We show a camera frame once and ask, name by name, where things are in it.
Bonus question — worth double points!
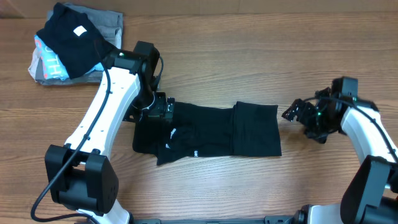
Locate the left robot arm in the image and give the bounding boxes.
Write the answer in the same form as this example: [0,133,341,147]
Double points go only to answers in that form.
[39,41,174,223]

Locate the black t-shirt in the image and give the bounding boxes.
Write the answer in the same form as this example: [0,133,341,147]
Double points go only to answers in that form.
[132,101,282,166]

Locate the folded light blue shirt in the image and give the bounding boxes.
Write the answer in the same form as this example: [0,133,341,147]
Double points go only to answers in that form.
[34,35,108,82]

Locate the folded black shirt on pile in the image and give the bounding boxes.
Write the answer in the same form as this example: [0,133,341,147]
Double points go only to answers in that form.
[36,2,116,79]

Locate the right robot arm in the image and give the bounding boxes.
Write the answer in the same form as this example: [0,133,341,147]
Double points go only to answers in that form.
[282,77,397,224]

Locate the folded white cloth under pile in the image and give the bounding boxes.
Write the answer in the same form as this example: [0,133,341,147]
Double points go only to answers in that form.
[28,48,44,82]

